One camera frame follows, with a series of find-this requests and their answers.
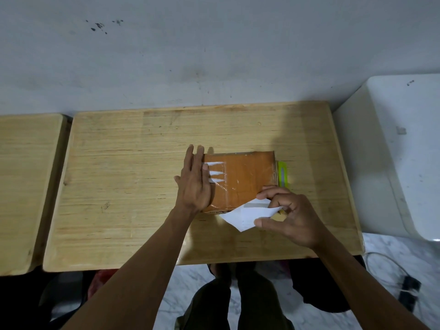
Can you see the person's left hand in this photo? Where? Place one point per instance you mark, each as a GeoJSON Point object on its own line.
{"type": "Point", "coordinates": [193, 188]}

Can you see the person's right hand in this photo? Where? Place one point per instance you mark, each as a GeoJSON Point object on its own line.
{"type": "Point", "coordinates": [302, 223]}

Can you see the person's right thumb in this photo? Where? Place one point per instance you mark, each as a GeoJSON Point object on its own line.
{"type": "Point", "coordinates": [270, 224]}

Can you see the person's left fingers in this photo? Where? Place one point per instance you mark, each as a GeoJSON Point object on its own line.
{"type": "Point", "coordinates": [194, 160]}

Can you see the person's right middle finger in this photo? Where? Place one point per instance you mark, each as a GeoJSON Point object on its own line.
{"type": "Point", "coordinates": [282, 203]}

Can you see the white paper label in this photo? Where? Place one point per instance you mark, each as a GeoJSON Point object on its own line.
{"type": "Point", "coordinates": [242, 216]}

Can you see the orange taped cardboard box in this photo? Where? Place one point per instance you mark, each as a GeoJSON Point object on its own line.
{"type": "Point", "coordinates": [240, 178]}

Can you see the person's right forearm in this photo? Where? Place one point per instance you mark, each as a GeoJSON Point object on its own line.
{"type": "Point", "coordinates": [361, 288]}

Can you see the person's left forearm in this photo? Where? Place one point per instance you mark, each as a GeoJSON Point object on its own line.
{"type": "Point", "coordinates": [137, 274]}

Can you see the person's dark green trousers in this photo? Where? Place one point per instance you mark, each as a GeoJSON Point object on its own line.
{"type": "Point", "coordinates": [254, 302]}

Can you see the white cabinet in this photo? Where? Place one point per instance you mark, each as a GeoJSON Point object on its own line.
{"type": "Point", "coordinates": [392, 154]}

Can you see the red bag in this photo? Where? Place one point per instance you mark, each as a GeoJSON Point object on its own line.
{"type": "Point", "coordinates": [99, 281]}

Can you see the black power strip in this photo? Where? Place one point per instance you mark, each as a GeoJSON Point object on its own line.
{"type": "Point", "coordinates": [409, 292]}

